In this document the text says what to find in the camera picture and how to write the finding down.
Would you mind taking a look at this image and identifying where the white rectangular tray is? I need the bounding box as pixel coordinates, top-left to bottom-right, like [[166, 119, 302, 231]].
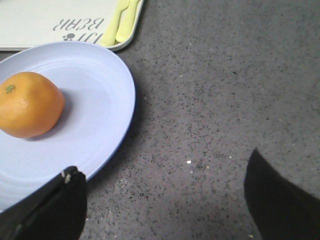
[[0, 0, 144, 51]]

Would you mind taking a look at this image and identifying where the light blue plate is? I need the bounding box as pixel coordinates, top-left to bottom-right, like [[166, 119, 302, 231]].
[[0, 41, 136, 211]]

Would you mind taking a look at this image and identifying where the orange mandarin fruit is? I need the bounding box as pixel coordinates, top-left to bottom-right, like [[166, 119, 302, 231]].
[[0, 71, 65, 138]]

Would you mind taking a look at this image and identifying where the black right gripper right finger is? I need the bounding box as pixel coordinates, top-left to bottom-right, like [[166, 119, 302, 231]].
[[244, 149, 320, 240]]

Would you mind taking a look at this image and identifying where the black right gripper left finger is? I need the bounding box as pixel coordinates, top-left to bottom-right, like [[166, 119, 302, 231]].
[[0, 166, 87, 240]]

